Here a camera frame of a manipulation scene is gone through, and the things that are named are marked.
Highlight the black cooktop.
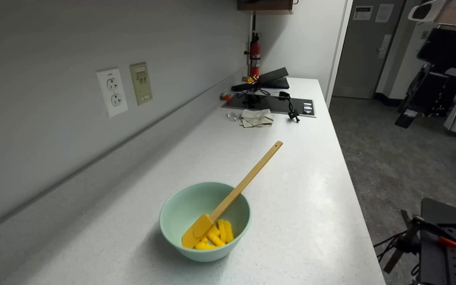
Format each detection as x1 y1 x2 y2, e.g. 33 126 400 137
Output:
221 93 317 118

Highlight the black clamp with orange handle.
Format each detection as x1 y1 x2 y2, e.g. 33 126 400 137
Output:
382 209 456 274

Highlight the grey door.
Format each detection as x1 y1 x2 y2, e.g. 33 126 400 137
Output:
332 0 407 100

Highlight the green bowl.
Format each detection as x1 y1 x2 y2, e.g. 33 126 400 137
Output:
159 182 252 263

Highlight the white paper sign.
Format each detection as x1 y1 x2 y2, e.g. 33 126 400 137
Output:
352 5 374 21
375 3 395 23

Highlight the wooden spatula with yellow blade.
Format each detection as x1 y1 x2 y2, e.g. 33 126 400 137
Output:
181 141 283 249

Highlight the door handle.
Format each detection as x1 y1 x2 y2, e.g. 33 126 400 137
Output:
377 34 392 59

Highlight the heap of yellow food pieces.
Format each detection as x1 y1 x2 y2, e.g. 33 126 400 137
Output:
194 218 235 251

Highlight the red fire extinguisher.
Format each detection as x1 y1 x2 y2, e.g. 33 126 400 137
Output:
249 32 262 79

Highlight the black laptop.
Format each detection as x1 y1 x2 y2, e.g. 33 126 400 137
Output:
231 66 291 93

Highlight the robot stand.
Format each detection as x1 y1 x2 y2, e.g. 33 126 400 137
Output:
419 198 456 285

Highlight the beige switch plate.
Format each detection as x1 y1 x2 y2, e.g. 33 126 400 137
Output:
129 62 153 106

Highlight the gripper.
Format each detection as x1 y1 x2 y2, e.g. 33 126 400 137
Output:
395 27 456 129

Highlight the folded beige cloth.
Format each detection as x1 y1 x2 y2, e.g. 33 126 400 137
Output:
239 108 275 128

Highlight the black cable with plug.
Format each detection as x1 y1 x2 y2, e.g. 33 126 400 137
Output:
236 87 301 123

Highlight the white wall socket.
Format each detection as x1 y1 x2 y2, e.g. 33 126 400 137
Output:
96 67 129 119

